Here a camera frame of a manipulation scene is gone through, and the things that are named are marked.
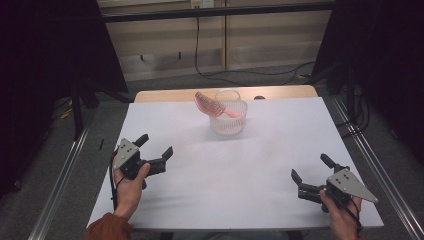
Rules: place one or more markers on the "aluminium floor rail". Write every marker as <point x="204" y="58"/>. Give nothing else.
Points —
<point x="56" y="186"/>
<point x="383" y="173"/>

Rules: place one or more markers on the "person's left hand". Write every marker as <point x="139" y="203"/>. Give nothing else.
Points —
<point x="128" y="193"/>

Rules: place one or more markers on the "person's right hand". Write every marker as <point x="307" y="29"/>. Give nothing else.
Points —
<point x="341" y="220"/>

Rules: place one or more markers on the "beige long cabinet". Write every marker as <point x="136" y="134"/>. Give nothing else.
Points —
<point x="266" y="36"/>

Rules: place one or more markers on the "person's grey trousers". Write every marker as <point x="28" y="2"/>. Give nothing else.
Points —
<point x="230" y="236"/>

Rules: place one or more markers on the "black curtain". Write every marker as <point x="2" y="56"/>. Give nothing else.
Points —
<point x="386" y="60"/>
<point x="40" y="66"/>

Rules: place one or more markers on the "small dark round object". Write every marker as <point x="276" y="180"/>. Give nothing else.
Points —
<point x="259" y="97"/>

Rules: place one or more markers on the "small black floor object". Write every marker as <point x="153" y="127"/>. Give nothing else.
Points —
<point x="101" y="144"/>

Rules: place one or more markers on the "black metal stand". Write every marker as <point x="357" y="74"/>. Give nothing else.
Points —
<point x="350" y="93"/>
<point x="77" y="110"/>

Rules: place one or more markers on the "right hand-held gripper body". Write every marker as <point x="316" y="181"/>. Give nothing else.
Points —
<point x="350" y="186"/>

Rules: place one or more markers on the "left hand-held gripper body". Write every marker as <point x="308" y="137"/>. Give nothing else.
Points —
<point x="128" y="155"/>

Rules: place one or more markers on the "white slotted plastic basket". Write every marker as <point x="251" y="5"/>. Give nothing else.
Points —
<point x="230" y="125"/>

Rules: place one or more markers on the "pink hair brush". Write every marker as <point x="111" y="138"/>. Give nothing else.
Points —
<point x="211" y="106"/>

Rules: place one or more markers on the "white wall socket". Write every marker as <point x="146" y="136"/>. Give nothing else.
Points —
<point x="202" y="3"/>

